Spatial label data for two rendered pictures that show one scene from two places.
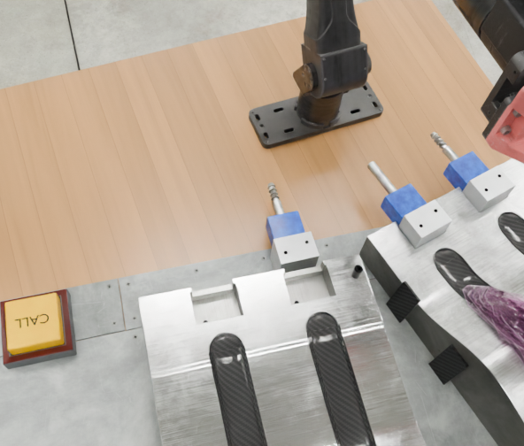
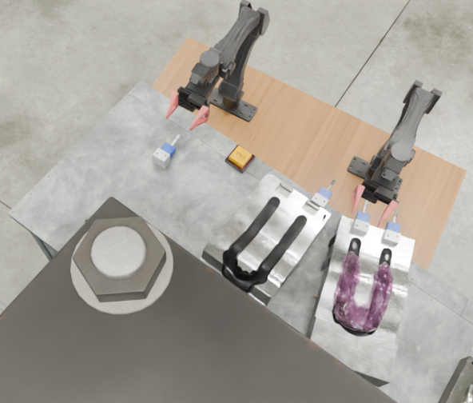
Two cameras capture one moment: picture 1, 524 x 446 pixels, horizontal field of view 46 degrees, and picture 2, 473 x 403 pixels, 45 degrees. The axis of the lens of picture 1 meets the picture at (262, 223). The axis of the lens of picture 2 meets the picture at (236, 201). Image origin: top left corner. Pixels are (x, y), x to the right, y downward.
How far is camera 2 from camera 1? 1.30 m
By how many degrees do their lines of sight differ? 21
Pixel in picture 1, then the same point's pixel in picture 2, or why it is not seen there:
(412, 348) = (323, 255)
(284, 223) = (324, 192)
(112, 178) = (296, 139)
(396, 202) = (359, 214)
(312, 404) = (280, 231)
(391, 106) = (402, 195)
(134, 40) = (387, 92)
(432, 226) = (359, 228)
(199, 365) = (265, 198)
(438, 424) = (308, 276)
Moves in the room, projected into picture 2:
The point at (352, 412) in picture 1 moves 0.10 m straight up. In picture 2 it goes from (288, 243) to (292, 232)
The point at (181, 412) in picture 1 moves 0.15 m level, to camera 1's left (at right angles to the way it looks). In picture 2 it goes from (252, 204) to (227, 169)
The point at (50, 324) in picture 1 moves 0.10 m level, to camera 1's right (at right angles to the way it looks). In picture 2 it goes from (243, 160) to (259, 181)
